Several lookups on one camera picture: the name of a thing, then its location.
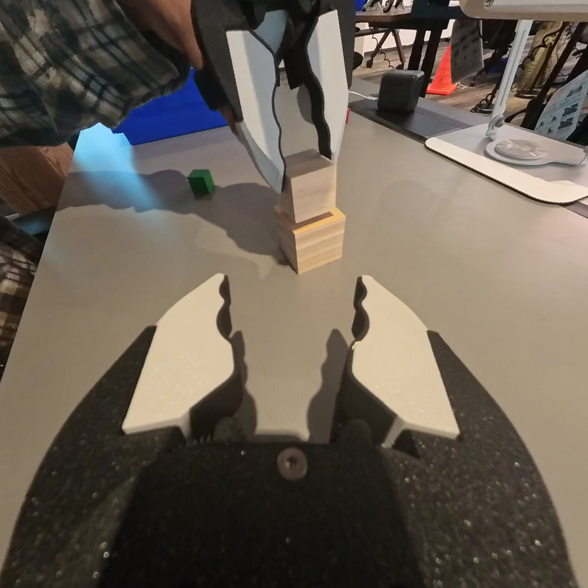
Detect orange traffic cone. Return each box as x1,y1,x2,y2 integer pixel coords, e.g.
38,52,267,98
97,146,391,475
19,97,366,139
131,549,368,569
426,43,458,96

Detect black power cube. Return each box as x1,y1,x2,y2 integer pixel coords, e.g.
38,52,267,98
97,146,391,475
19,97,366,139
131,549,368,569
379,70,425,112

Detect grey panel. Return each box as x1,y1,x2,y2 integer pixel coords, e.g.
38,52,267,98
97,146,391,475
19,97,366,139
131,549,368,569
451,18,484,84

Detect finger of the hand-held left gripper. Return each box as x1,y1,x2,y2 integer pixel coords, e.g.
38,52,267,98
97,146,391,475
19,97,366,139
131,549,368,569
226,9,288,193
296,9,349,165

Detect white desk mat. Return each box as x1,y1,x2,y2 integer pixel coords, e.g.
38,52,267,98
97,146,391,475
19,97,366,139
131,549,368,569
425,122,588,205

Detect person's plaid sleeved left forearm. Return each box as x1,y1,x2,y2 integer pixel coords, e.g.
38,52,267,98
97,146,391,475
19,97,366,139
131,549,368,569
0,0,193,149

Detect printed paper leaflet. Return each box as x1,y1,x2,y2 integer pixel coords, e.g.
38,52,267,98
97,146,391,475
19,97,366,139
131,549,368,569
533,71,588,144

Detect brown wooden cabinet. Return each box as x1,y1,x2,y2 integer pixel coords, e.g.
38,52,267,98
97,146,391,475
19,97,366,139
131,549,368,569
0,142,75,217

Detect dark background desk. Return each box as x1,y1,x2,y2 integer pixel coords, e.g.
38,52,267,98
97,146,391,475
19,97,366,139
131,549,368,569
356,0,460,70

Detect rolling chair base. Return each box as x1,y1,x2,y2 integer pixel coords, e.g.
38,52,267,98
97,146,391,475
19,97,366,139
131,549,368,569
365,28,407,70

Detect green wooden cube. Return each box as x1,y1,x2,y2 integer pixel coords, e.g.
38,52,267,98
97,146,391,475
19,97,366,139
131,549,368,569
187,168,216,196

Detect blue panel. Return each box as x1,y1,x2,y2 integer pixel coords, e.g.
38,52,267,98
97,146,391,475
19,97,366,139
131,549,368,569
73,69,232,175

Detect natural wooden cube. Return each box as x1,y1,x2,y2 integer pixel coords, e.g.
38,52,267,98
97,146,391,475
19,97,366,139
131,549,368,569
280,149,336,224
274,205,346,275

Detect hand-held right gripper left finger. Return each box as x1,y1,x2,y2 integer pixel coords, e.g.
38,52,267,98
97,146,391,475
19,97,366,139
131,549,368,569
122,274,244,436

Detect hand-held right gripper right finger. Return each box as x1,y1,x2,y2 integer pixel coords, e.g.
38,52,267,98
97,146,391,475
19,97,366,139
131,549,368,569
341,275,461,447

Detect person's left hand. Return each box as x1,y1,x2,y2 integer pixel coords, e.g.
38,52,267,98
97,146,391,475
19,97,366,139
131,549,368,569
117,0,205,70

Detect white stand with round base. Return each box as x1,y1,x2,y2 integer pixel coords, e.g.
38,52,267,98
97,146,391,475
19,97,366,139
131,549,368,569
459,0,588,167

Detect dark table strip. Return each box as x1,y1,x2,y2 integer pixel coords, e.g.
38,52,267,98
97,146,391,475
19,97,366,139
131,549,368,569
351,97,467,145

